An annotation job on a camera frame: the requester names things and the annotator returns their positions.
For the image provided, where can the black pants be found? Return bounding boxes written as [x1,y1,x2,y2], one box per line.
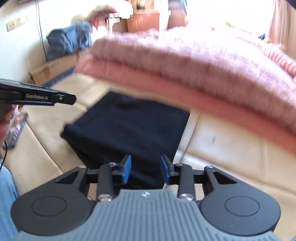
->
[61,91,190,189]

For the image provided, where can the blue clothing bundle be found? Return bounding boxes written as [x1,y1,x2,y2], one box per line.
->
[47,21,92,61]

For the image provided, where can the operator left hand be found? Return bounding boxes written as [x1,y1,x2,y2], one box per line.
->
[0,105,23,143]

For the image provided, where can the smartphone with lit screen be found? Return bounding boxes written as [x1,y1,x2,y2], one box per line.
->
[3,112,29,149]

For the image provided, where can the blue and brown cardboard box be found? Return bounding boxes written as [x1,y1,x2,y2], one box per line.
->
[29,48,90,87]

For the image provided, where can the beige leather mattress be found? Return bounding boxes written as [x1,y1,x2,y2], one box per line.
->
[5,74,295,240]

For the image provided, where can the salmon pink bed sheet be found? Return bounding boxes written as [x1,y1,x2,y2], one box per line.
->
[74,57,295,153]

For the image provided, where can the operator leg in jeans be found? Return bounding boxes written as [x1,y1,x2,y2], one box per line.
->
[0,166,18,240]

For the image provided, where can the white fluffy cloth pile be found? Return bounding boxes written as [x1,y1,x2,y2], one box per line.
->
[71,1,134,24]

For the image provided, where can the fluffy pink blanket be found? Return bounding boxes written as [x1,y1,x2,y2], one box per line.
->
[91,27,295,132]

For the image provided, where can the pink plastic storage bin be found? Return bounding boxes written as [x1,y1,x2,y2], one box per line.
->
[127,11,159,33]

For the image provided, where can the pink curtain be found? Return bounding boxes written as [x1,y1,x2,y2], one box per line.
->
[268,0,295,50]

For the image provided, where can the white wall socket panel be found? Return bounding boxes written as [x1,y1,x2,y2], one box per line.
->
[6,16,28,32]

